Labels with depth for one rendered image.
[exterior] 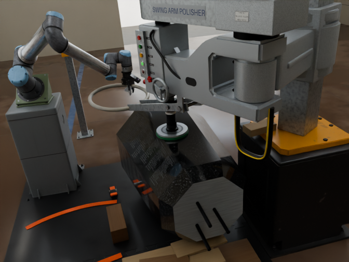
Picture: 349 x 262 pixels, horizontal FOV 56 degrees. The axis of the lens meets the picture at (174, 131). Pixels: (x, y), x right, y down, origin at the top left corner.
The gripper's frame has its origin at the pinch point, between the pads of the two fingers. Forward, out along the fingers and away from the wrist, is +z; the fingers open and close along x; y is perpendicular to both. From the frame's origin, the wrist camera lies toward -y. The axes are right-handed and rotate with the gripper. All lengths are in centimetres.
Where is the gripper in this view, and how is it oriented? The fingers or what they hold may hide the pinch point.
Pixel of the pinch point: (132, 92)
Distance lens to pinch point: 291.7
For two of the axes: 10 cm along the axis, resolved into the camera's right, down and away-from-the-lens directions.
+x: -3.4, 4.8, -8.1
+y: -9.4, -1.4, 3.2
